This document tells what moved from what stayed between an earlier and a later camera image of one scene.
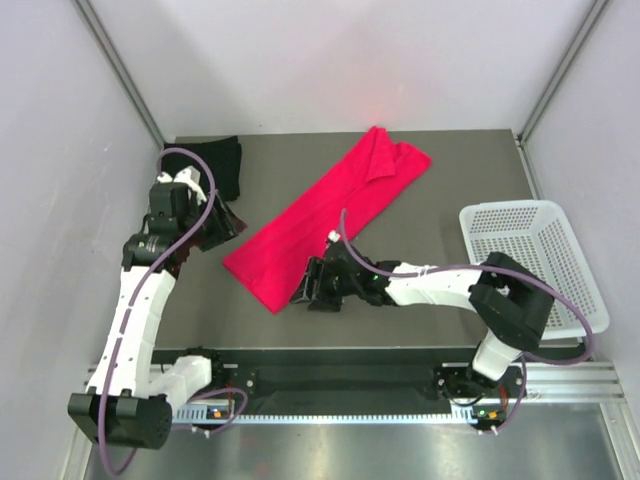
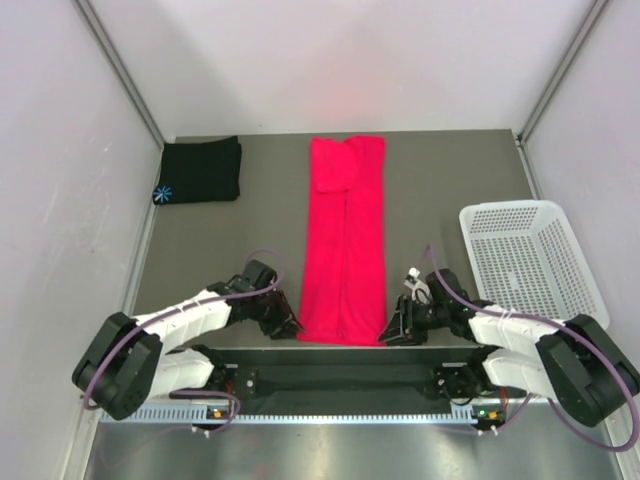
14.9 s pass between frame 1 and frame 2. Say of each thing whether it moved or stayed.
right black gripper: moved
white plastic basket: stayed
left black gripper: moved
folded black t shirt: stayed
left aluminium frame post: stayed
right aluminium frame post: stayed
